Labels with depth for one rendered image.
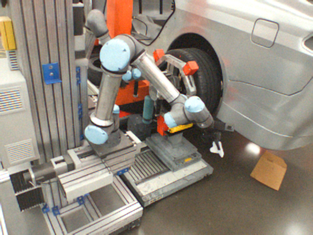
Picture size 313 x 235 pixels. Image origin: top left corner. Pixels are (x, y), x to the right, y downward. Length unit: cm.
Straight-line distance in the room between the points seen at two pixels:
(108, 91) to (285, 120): 112
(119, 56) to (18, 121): 61
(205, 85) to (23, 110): 125
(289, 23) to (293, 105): 48
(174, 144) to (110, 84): 147
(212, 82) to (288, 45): 63
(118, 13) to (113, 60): 113
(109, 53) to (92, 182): 69
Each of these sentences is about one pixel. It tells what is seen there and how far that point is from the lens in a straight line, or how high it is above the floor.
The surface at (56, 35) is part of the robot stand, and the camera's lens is 124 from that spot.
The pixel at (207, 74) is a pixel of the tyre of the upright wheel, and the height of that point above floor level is 107.
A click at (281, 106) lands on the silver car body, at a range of 166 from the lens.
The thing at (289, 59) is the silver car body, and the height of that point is 137.
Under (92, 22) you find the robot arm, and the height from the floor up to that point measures 139.
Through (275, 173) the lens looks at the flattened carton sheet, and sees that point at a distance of 293.
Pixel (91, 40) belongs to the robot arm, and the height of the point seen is 125.
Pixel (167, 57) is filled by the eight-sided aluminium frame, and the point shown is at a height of 111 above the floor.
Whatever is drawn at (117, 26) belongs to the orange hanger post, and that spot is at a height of 128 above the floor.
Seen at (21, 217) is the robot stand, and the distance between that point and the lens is 193.
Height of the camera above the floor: 171
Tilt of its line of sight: 32 degrees down
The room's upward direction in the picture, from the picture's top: 8 degrees clockwise
